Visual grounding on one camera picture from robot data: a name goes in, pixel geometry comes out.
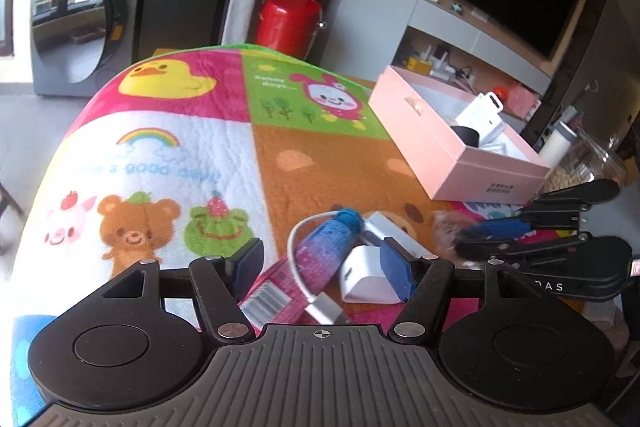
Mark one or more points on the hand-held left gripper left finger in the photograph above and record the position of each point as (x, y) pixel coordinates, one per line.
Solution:
(249, 268)

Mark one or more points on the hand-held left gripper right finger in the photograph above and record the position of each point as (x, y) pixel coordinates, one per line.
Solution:
(395, 272)

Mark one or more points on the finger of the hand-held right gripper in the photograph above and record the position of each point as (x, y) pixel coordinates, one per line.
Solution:
(495, 229)
(525, 248)

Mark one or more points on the white charger adapter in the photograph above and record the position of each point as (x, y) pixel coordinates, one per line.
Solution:
(365, 277)

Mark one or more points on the blue pink gradient bottle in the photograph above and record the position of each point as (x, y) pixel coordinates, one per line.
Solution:
(325, 252)

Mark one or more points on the white plastic item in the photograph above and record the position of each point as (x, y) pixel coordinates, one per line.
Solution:
(500, 142)

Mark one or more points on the black rounded item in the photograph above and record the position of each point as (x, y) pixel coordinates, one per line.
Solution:
(466, 137)

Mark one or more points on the pink cardboard box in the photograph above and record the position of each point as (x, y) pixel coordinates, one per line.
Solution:
(425, 142)

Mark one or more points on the white packet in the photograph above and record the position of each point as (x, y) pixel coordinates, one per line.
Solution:
(480, 114)

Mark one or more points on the pink barcode packet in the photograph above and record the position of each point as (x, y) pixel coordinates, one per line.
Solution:
(270, 302)

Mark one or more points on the silver power bank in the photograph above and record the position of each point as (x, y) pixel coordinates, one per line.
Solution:
(390, 227)

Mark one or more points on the clear plastic wrapper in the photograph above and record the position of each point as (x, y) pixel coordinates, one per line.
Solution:
(447, 227)

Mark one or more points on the clear jar of peanuts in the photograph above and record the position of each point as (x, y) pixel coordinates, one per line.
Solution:
(570, 179)

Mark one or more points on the white thermos bottle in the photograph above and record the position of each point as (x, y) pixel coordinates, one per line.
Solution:
(557, 144)

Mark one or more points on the colourful printed blanket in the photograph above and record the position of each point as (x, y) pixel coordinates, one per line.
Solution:
(175, 157)

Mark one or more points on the orange pumpkin toy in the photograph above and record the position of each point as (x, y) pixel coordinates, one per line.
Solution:
(501, 94)

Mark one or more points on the grey television cabinet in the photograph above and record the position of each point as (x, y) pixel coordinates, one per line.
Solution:
(537, 82)

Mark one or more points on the yellow box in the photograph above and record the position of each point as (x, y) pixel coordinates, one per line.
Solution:
(419, 66)

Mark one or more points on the red canister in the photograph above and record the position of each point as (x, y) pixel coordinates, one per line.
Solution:
(287, 22)

